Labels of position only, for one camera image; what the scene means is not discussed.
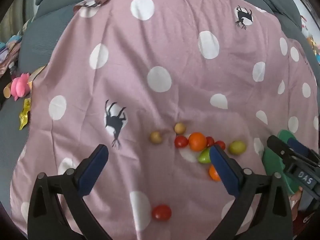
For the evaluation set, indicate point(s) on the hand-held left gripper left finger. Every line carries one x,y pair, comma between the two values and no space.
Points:
96,166

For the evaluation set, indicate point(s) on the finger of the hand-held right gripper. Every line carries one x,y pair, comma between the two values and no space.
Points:
298,146
280,148

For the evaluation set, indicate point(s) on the tan soft toy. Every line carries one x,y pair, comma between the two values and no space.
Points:
7,90

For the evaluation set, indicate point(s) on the pink plush toy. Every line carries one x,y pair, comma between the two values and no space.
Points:
20,85

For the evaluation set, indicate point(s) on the yellow-green fruit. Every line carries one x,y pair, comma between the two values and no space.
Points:
237,147

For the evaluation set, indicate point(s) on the grey sofa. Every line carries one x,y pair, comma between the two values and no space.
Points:
50,37

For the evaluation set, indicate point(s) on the pink polka dot blanket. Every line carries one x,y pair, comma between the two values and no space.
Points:
175,55

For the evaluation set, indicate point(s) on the tan round fruit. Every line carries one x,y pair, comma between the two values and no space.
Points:
179,128
155,137

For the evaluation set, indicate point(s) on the black framed wall picture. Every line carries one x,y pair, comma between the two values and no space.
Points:
308,3

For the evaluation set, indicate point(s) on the green plastic bowl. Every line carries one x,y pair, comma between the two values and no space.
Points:
272,163

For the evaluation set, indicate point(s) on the orange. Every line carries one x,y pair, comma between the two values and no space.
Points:
213,174
197,141

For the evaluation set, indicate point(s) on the colourful folded cloths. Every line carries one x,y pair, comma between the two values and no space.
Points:
10,50

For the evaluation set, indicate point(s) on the small red tomato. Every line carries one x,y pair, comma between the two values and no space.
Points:
220,145
210,141

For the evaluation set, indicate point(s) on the green fruit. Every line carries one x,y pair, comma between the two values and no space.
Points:
204,157

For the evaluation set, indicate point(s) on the beige curtain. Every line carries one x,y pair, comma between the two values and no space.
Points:
12,27

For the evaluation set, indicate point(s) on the yellow toy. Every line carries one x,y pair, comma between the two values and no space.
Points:
24,113

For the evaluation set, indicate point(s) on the colourful toys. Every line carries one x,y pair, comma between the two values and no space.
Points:
313,42

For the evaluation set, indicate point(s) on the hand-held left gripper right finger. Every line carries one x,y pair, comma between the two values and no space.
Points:
223,170

